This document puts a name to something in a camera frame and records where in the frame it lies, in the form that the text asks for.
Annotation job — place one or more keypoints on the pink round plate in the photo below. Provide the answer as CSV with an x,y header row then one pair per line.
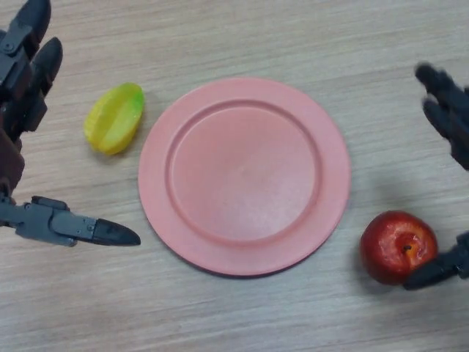
x,y
243,176

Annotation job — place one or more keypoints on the red apple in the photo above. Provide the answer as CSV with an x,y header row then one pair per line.
x,y
392,245

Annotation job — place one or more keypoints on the yellow green starfruit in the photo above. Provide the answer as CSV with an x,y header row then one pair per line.
x,y
113,119

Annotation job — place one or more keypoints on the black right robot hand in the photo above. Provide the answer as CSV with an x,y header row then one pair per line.
x,y
452,110

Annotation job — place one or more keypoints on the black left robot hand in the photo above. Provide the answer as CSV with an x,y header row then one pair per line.
x,y
36,220

